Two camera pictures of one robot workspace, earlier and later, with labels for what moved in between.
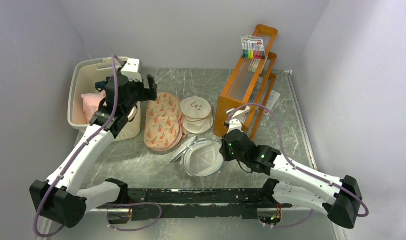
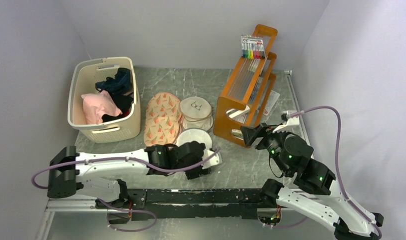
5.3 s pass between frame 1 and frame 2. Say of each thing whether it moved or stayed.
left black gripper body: moved
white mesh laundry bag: moved
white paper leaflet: stayed
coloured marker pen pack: stayed
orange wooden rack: stayed
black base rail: stayed
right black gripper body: moved
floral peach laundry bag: stayed
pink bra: stayed
